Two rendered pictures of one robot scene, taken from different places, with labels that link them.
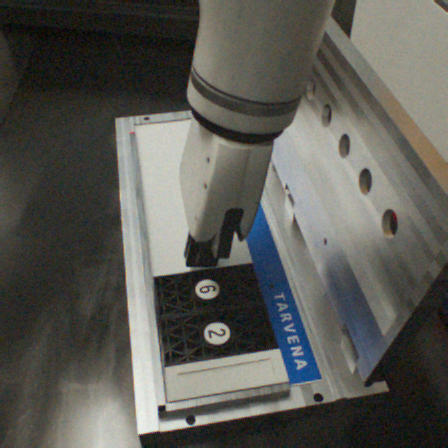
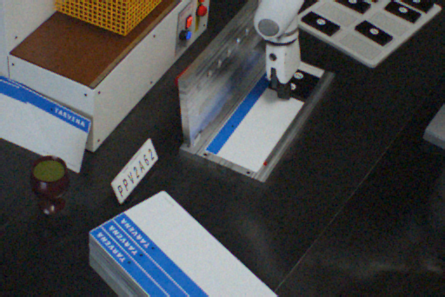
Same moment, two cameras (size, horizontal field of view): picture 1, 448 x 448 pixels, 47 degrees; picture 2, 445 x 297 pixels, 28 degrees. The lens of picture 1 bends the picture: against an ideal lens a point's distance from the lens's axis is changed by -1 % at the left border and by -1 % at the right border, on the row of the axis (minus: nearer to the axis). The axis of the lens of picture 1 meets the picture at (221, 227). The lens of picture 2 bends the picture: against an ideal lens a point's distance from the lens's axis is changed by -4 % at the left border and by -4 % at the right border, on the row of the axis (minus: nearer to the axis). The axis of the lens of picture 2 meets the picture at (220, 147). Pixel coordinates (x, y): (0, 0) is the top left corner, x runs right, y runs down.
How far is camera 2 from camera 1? 2.21 m
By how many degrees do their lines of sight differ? 86
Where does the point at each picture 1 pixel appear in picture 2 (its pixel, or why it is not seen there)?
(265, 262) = (261, 88)
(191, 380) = (315, 71)
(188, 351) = (308, 79)
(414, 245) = not seen: hidden behind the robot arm
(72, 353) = (341, 110)
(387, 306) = not seen: hidden behind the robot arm
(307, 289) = (255, 74)
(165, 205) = (277, 125)
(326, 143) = (232, 55)
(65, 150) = (296, 194)
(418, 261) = not seen: hidden behind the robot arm
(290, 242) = (244, 88)
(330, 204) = (242, 56)
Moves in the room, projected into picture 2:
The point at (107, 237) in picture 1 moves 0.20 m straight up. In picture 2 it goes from (306, 139) to (320, 73)
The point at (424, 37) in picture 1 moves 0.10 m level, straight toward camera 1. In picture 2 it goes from (141, 55) to (179, 43)
